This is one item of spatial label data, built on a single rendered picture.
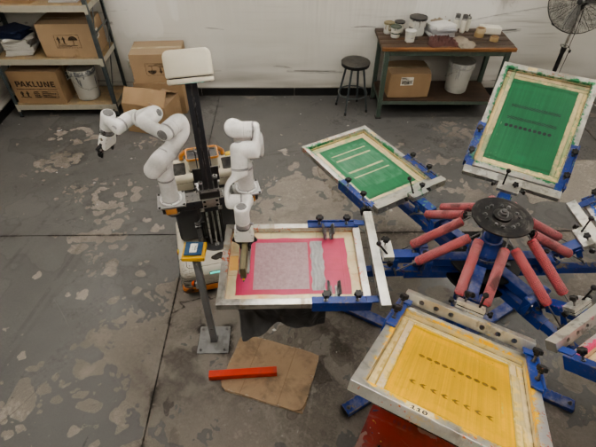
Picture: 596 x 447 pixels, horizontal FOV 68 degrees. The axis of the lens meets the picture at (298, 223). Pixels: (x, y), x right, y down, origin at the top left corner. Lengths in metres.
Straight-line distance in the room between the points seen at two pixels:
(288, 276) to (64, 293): 2.11
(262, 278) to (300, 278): 0.21
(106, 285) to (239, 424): 1.60
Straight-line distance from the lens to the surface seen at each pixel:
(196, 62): 2.07
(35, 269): 4.24
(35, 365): 3.64
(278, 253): 2.50
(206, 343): 3.31
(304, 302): 2.24
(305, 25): 5.73
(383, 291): 2.26
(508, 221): 2.41
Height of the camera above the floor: 2.80
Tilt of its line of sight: 44 degrees down
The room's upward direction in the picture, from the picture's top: 1 degrees clockwise
